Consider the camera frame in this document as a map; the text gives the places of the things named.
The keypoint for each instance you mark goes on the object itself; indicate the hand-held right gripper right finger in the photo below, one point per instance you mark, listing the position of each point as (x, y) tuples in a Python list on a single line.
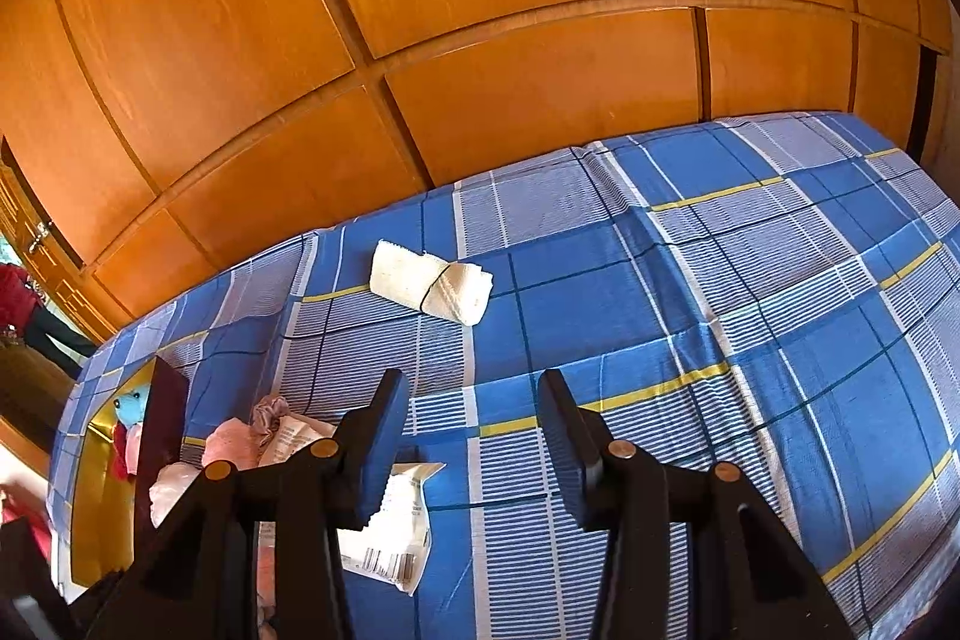
[(568, 469)]

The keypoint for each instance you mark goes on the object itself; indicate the white crumpled printed wrapper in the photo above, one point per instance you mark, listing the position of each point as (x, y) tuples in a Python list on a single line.
[(289, 439)]

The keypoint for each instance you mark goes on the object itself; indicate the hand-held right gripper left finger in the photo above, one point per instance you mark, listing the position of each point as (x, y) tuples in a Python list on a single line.
[(379, 460)]

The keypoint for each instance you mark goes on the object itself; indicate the brown satin scrunchie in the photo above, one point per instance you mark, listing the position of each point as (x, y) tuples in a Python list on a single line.
[(268, 415)]

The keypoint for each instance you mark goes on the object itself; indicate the red soft item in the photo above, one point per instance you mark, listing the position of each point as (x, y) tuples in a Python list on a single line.
[(120, 452)]

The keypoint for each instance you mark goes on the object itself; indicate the white paper packet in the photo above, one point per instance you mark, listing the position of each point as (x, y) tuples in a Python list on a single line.
[(394, 520)]

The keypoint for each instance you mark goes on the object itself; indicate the blue plaid bed sheet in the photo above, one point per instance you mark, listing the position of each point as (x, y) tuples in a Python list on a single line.
[(675, 310)]

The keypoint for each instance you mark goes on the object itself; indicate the maroon box with gold lining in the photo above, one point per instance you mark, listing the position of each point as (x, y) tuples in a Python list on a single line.
[(97, 505)]

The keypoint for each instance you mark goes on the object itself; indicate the white crumpled plastic bag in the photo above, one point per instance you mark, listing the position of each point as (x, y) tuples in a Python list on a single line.
[(174, 494)]

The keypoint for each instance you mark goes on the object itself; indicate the light blue plush toy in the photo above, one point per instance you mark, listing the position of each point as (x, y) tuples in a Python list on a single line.
[(133, 407)]

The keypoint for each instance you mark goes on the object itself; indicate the wooden wardrobe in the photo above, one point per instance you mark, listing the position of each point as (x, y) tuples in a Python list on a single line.
[(225, 10)]

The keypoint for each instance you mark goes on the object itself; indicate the white towel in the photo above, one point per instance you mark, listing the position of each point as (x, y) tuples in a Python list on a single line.
[(420, 280)]

